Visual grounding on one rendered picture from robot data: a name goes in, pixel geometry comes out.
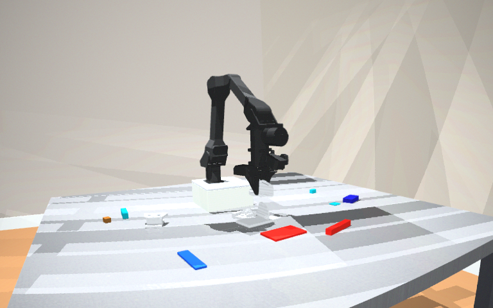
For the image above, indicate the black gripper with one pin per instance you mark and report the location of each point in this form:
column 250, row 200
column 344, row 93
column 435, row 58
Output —
column 251, row 172

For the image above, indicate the cyan rectangular block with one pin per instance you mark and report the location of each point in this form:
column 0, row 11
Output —
column 124, row 213

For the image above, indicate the red rectangular bar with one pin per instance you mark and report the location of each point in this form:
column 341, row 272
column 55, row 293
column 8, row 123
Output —
column 337, row 227

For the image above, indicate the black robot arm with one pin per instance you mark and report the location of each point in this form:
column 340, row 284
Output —
column 264, row 128

